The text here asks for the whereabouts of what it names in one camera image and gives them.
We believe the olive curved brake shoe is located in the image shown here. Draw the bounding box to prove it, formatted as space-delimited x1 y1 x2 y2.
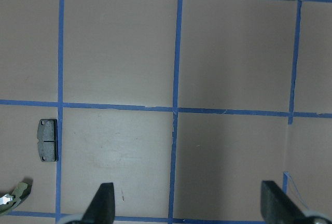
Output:
1 177 34 216

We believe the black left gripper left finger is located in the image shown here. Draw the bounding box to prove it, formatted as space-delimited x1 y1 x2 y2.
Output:
80 183 115 224

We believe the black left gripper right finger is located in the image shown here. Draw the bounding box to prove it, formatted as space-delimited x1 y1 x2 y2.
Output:
260 180 314 224

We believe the dark grey brake pad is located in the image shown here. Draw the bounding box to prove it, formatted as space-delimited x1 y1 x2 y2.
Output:
37 119 59 162

